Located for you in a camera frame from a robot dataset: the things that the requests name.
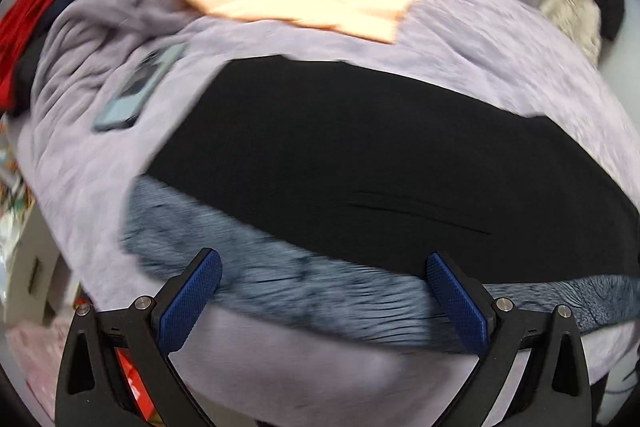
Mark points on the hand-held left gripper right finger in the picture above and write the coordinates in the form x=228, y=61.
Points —
x=457, y=302

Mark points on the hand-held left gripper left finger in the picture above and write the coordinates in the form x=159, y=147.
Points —
x=192, y=302

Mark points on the black pants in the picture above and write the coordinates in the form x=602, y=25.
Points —
x=325, y=157

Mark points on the grey speckled cloth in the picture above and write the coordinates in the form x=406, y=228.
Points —
x=300, y=272

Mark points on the white cardboard box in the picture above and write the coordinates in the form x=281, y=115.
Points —
x=37, y=267

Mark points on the grey smartphone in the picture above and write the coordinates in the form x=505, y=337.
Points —
x=135, y=87

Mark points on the lilac fleece blanket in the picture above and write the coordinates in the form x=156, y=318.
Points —
x=500, y=57

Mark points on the cream puffer jacket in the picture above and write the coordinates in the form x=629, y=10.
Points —
x=575, y=17

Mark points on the red garment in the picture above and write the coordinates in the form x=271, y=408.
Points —
x=35, y=7

